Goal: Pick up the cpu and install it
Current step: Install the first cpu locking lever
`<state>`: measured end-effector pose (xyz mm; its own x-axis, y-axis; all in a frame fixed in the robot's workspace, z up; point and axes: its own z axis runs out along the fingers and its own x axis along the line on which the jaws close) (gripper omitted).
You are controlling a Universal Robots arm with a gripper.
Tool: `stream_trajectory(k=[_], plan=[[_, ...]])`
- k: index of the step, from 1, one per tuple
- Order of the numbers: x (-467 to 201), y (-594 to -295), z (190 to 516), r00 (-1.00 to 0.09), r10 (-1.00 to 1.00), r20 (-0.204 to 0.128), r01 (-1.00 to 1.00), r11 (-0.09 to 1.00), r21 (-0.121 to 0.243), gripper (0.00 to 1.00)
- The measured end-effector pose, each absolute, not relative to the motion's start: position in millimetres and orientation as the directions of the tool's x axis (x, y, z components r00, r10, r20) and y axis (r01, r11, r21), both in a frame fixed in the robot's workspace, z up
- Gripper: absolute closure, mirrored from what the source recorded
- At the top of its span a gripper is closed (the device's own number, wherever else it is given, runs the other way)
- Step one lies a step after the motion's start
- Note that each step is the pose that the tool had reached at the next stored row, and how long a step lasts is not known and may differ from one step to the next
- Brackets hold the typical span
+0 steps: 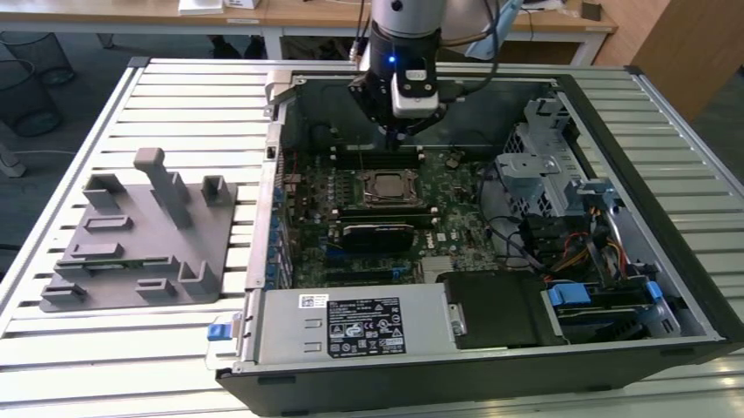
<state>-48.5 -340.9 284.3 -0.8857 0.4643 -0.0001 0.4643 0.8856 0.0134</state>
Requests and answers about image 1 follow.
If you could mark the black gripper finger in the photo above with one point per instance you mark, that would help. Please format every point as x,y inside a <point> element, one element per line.
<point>365,96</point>
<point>427,122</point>

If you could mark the silver CPU chip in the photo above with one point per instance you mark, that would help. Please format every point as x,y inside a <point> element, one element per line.
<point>390,185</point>

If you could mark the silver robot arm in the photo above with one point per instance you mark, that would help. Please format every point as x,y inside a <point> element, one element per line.
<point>406,17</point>

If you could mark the silver coin battery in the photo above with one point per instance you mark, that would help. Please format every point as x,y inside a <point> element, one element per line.
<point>450,163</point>

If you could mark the black RAM slot white clips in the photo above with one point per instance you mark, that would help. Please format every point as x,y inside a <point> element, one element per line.
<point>371,150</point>
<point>383,221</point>
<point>383,212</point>
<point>371,159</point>

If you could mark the metal drive cage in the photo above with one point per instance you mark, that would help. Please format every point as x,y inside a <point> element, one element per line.
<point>525,174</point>

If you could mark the green motherboard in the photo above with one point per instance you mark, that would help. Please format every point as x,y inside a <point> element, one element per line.
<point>465,235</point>

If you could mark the small white box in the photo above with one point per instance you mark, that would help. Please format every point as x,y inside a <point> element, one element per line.
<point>240,3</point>

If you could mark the black graphics card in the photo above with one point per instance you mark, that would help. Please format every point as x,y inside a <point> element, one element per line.
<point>378,238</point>

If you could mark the silver chipset heatsink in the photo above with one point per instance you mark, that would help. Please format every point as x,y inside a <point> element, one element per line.
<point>437,267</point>

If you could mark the large white box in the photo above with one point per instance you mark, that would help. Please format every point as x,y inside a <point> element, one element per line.
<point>200,6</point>

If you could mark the long black expansion slot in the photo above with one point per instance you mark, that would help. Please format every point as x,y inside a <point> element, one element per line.
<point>357,276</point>

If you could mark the small black box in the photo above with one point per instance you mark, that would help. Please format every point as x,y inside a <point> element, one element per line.
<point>592,11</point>

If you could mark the silver support bar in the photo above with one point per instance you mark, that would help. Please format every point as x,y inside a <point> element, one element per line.
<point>622,226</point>

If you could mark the black plastic shroud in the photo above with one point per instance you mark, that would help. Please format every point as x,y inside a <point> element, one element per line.
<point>494,309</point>

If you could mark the white barcode sticker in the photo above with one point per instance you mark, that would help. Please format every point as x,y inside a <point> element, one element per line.
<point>311,301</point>

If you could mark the blue disk carrier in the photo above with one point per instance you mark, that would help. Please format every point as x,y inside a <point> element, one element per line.
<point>569,295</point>

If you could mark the wooden cabinet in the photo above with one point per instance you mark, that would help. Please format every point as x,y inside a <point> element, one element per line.
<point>685,52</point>

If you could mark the black power supply label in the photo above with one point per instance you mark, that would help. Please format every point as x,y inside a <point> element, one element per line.
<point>366,326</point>

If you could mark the grey parts rack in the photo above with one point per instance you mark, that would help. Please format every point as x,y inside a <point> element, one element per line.
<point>146,244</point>

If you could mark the wooden desk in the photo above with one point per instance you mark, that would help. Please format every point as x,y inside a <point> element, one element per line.
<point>87,13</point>

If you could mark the silver power supply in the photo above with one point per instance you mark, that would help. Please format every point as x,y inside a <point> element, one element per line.
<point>279,331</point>

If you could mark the blue plastic tab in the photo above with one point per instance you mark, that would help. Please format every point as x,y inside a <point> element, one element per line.
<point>653,291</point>

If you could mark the green RAM stick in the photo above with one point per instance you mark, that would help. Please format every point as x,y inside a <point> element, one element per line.
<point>134,261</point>

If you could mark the black mesh waste bin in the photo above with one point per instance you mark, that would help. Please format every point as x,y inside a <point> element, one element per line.
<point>23,96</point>
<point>40,52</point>

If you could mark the blue case latch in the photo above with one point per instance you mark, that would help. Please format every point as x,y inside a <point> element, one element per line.
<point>218,333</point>

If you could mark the black PC case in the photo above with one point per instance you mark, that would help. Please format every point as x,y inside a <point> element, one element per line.
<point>406,387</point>

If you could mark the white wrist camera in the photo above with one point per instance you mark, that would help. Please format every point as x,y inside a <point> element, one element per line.
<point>415,100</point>

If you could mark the black ribbed plastic bracket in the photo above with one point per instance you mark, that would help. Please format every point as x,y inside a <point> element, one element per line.
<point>540,235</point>

